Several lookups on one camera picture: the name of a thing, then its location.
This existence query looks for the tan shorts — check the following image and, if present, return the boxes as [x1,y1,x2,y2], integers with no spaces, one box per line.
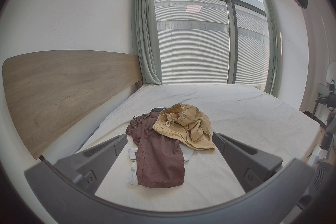
[153,103,216,151]

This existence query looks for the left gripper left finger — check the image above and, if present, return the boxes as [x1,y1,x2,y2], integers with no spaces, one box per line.
[54,134,128,195]

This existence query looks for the brown shorts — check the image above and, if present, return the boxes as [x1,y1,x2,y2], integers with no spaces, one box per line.
[126,111,185,189]

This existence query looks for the white garment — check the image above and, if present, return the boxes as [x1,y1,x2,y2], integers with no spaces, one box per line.
[127,148,197,186]

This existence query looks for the bed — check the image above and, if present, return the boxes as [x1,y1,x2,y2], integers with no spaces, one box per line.
[2,50,322,211]

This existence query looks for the window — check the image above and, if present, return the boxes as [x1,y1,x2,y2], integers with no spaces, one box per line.
[152,0,279,95]

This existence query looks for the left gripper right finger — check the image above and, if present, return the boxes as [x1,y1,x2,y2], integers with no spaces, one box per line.
[212,133,283,195]

